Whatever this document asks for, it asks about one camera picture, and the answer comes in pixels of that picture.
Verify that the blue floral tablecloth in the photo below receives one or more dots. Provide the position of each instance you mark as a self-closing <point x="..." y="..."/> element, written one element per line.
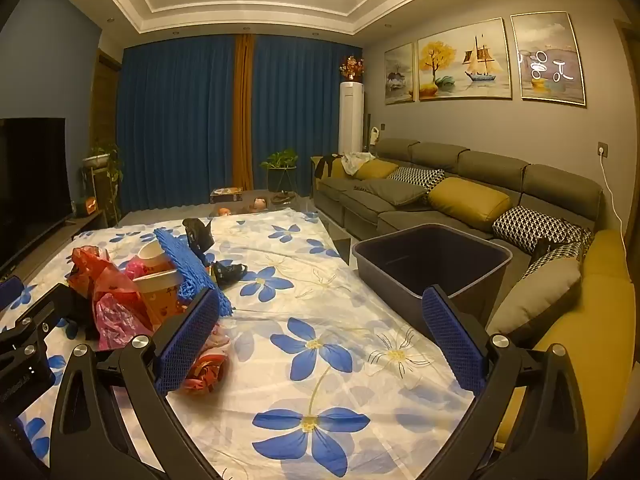
<point x="300" y="280"/>

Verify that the narrow blue curtain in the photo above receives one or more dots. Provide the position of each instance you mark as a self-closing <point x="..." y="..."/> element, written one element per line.
<point x="300" y="110"/>

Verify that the blue knitted cloth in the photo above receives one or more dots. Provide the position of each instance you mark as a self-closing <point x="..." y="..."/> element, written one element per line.
<point x="185" y="265"/>

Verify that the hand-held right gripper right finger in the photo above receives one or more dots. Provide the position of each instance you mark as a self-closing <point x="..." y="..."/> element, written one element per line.
<point x="452" y="340"/>

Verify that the wooden door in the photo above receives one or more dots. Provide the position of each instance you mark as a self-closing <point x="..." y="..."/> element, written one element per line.
<point x="631" y="85"/>

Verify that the large grey cushion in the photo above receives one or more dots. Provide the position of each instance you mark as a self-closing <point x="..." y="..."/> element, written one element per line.
<point x="540" y="295"/>

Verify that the potted plant on stand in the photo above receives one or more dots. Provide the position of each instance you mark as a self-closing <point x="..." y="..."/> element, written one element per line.
<point x="102" y="165"/>

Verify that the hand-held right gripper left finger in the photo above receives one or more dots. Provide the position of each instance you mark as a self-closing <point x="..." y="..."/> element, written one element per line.
<point x="187" y="340"/>

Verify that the red paper cup white inside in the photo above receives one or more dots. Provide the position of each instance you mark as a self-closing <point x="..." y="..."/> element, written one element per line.
<point x="152" y="255"/>

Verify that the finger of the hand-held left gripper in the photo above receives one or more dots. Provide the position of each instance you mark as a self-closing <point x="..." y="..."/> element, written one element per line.
<point x="10" y="292"/>
<point x="45" y="310"/>

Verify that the small yellow cushion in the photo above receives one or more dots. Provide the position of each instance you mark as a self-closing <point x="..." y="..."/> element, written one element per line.
<point x="375" y="170"/>

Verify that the orange figurine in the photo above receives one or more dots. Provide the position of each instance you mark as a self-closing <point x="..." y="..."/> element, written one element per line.
<point x="225" y="211"/>

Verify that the red printed paper cup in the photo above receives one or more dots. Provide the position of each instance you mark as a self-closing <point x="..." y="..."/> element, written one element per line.
<point x="157" y="300"/>

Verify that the large yellow cushion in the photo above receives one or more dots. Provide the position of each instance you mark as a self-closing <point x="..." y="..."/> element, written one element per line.
<point x="467" y="200"/>

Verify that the flat printed box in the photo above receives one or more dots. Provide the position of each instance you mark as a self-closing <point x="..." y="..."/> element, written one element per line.
<point x="226" y="195"/>

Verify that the orange curtain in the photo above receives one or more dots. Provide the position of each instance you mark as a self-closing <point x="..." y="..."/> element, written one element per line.
<point x="244" y="110"/>

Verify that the black clothing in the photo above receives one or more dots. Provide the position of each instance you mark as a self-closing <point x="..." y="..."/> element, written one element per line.
<point x="327" y="165"/>

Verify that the television stand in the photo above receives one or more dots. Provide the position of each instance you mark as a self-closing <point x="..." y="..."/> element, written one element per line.
<point x="85" y="225"/>

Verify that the purple abstract painting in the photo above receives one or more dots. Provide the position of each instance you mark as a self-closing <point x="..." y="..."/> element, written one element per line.
<point x="547" y="60"/>

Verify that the small black plastic bag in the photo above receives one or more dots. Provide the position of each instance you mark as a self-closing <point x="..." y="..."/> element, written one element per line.
<point x="227" y="272"/>

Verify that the red gold flower decoration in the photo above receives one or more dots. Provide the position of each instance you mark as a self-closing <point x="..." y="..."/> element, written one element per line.
<point x="351" y="67"/>

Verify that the orange red plastic bag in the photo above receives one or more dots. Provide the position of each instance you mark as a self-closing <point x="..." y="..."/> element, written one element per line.
<point x="95" y="270"/>

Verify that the wooden wall panel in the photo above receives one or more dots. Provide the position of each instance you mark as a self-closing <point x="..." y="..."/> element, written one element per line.
<point x="105" y="110"/>

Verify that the red printed packet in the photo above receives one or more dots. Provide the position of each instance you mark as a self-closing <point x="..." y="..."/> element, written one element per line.
<point x="205" y="370"/>

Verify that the orange desk clock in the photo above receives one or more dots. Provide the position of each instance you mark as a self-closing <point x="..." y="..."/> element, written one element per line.
<point x="89" y="206"/>

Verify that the small landscape painting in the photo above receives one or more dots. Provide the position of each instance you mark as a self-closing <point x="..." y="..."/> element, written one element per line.
<point x="400" y="75"/>

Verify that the grey sectional sofa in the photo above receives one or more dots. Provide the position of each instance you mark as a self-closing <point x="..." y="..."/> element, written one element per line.
<point x="560" y="180"/>

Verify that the white handheld appliance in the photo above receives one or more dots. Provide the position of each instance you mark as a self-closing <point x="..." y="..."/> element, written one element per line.
<point x="374" y="140"/>

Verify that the white cloth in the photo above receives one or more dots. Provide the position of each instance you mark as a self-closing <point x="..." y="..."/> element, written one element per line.
<point x="357" y="160"/>

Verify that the dark grey plastic bin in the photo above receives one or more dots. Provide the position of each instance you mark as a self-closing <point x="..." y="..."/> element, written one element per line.
<point x="430" y="250"/>

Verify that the black television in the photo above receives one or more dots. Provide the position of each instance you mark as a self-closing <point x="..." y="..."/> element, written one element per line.
<point x="30" y="185"/>

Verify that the sailboat and tree painting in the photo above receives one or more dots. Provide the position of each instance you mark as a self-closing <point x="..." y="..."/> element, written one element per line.
<point x="462" y="60"/>

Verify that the pink figurine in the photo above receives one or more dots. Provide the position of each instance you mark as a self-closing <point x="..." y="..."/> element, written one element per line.
<point x="258" y="205"/>

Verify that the wall socket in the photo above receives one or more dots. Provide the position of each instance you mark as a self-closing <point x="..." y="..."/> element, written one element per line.
<point x="603" y="148"/>

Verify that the white standing air conditioner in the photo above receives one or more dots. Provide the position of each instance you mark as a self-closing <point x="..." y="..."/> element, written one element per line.
<point x="351" y="120"/>

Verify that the wide blue curtain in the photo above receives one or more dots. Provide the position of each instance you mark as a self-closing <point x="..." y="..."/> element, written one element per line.
<point x="175" y="120"/>

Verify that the potted plant in dark pot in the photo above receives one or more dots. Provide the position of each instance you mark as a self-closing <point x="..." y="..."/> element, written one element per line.
<point x="280" y="165"/>

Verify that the flat grey cushion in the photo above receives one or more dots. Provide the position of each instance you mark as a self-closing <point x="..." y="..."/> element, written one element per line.
<point x="397" y="192"/>

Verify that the large black white patterned cushion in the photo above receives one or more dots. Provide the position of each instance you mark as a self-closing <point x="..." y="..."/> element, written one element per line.
<point x="535" y="225"/>

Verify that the pink plastic bag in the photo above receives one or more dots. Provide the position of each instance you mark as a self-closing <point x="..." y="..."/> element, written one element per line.
<point x="117" y="320"/>

